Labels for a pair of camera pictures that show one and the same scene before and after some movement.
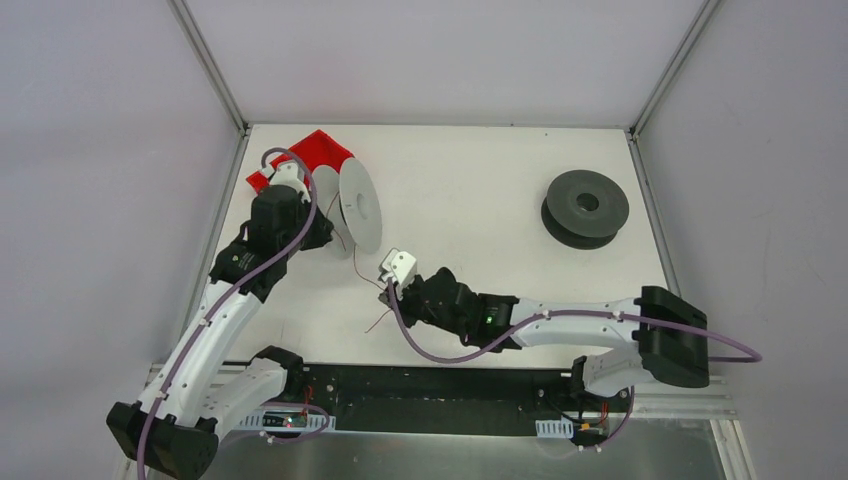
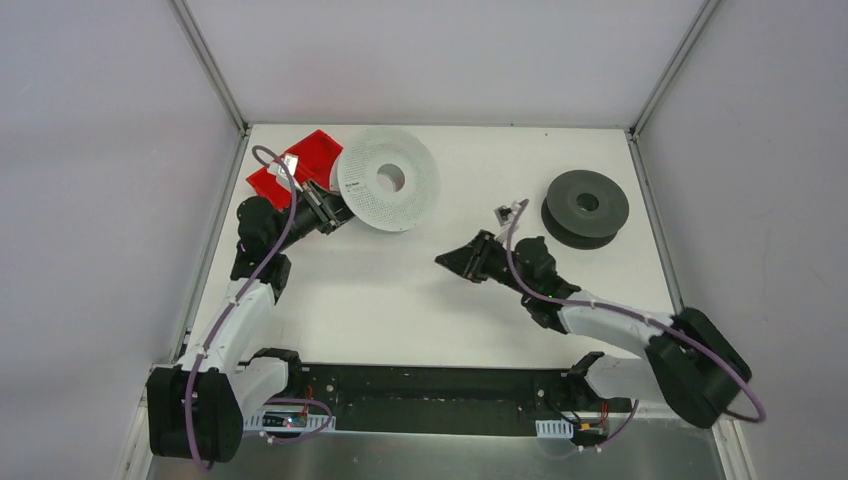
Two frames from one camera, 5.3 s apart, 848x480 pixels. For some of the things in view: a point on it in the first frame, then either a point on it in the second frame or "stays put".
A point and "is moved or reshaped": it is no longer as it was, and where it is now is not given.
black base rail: (450, 398) stays put
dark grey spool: (584, 209) stays put
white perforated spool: (351, 203) is moved or reshaped
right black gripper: (407, 295) → (475, 257)
